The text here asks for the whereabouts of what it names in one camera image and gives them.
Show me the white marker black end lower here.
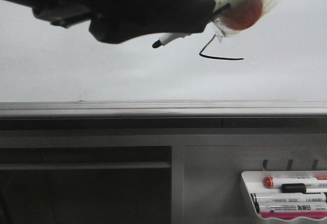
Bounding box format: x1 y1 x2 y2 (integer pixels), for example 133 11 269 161
254 202 326 214

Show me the black hook middle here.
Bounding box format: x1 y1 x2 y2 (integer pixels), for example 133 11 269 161
286 159 293 171

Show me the white marker black end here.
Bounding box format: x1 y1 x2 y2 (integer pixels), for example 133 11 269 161
250 192 326 203
254 202 326 214

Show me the white whiteboard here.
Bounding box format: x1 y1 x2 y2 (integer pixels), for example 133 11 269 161
1 0 326 102

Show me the white marker black end upper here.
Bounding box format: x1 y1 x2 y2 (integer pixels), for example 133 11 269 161
250 192 326 203

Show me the black capped marker in tray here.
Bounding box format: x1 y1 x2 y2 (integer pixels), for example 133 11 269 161
281 183 326 193

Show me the red magnet taped to marker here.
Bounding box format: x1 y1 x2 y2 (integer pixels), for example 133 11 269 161
211 0 289 43

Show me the red capped marker in tray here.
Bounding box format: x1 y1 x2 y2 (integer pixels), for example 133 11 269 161
263 177 326 189

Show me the black hook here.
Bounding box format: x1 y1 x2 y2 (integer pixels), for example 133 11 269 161
286 159 293 171
311 159 319 171
262 159 268 171

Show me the white marker tray pink trim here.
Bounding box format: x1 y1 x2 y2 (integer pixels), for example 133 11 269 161
240 170 326 223

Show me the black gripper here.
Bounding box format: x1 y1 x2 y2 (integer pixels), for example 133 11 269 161
5 0 215 44

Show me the black hook left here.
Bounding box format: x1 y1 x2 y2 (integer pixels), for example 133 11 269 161
262 159 268 171

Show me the black hook right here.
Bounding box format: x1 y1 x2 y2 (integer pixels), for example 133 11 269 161
311 159 319 171

